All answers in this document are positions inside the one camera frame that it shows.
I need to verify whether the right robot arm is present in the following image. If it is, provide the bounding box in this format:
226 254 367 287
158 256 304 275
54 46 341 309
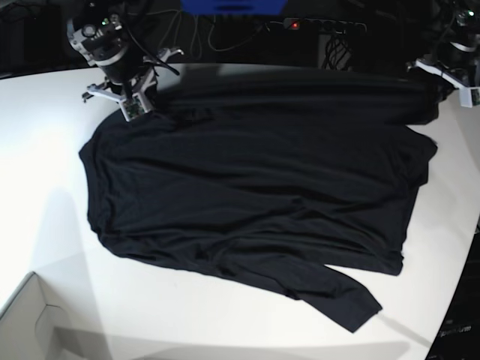
67 1 184 122

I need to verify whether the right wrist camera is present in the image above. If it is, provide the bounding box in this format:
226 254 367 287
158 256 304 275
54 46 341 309
120 98 145 122

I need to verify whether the black t-shirt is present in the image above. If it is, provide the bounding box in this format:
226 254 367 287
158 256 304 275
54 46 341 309
79 69 440 332

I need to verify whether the white cardboard box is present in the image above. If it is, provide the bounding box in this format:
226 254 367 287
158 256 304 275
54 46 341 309
0 271 113 360

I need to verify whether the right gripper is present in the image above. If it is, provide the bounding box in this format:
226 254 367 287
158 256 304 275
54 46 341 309
82 47 185 113

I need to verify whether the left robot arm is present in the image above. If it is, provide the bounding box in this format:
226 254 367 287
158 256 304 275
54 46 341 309
406 1 479 108

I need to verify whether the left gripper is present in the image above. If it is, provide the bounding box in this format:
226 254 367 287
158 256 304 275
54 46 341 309
406 41 479 107

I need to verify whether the black power strip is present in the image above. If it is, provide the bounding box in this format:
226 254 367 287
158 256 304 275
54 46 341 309
283 17 368 34

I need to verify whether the blue bin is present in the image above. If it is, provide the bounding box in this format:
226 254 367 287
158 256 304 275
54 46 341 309
181 0 287 16

